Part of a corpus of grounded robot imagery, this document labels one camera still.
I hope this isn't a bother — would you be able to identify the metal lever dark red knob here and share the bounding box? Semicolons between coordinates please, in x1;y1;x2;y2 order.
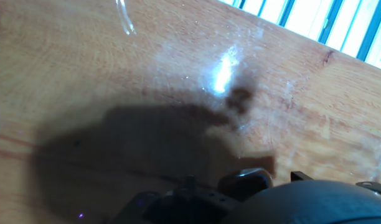
217;167;274;202

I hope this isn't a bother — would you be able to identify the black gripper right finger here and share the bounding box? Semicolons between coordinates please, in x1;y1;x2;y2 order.
355;181;381;198

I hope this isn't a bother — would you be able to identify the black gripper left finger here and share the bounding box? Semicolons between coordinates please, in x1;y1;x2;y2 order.
114;175;238;224

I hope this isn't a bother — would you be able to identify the glossy wooden board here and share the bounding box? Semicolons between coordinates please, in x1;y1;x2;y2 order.
0;0;381;224

